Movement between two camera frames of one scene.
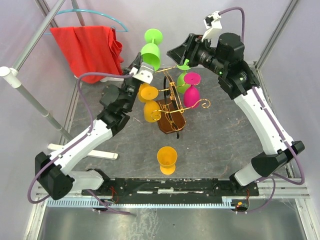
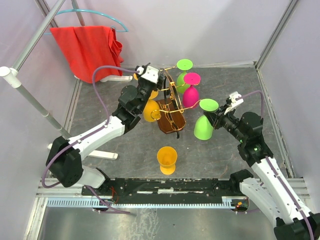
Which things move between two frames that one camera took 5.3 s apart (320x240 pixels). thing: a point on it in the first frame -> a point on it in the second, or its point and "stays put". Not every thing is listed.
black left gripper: (136, 63) -> (160, 82)
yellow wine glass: (167, 156) stays put
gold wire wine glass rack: (171, 119) stays put
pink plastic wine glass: (191, 95) stays put
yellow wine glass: (152, 111) stays put
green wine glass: (150, 52) -> (203, 129)
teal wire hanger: (113, 27) stays put
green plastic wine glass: (180, 83) stays put
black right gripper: (189, 49) -> (216, 118)
